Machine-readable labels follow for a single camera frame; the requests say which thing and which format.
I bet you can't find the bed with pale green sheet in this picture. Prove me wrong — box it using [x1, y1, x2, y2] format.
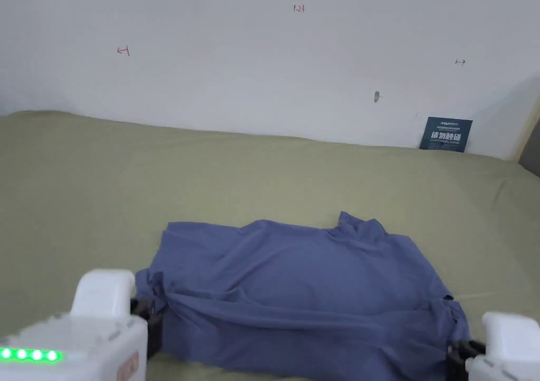
[0, 110, 540, 381]

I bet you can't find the dark blue shirt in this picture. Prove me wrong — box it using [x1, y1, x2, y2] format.
[134, 211, 471, 381]

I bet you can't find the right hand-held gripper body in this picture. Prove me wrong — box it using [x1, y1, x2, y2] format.
[446, 311, 540, 381]

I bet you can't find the dark blue printed card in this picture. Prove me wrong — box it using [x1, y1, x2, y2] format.
[419, 116, 474, 154]

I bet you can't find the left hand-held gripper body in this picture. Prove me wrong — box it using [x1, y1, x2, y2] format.
[0, 269, 164, 381]

